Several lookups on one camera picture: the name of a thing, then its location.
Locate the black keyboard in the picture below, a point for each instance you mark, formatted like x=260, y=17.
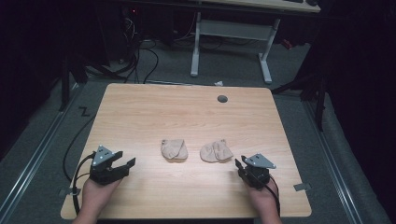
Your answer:
x=293, y=1

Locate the black computer mouse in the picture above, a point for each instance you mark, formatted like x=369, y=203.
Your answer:
x=312, y=2

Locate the light wooden desk top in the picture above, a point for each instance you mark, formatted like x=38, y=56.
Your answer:
x=264, y=4

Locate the person's left hand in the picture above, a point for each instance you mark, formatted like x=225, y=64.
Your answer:
x=95, y=196

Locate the black tripod stand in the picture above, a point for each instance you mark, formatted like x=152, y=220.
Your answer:
x=313, y=90

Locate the red object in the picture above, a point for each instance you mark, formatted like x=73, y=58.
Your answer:
x=287, y=44

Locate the white crumpled paper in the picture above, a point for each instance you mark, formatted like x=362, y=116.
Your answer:
x=219, y=83

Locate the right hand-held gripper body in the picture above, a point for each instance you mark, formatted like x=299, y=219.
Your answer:
x=257, y=174

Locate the black metal stand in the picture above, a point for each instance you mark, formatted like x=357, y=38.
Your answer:
x=64, y=84

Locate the person's right hand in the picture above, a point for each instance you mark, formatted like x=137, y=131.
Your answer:
x=263, y=197

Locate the grey tape piece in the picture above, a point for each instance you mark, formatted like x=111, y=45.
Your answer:
x=302, y=187
x=66, y=192

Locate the white desk frame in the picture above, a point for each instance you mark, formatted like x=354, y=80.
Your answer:
x=232, y=31

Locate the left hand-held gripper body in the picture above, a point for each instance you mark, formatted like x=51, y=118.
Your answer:
x=102, y=169

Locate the beige sock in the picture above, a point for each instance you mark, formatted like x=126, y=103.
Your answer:
x=174, y=149
x=214, y=151

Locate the aluminium floor rail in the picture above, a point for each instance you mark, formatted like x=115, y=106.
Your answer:
x=34, y=155
x=333, y=161

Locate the grey table grommet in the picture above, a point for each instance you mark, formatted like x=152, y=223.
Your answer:
x=222, y=99

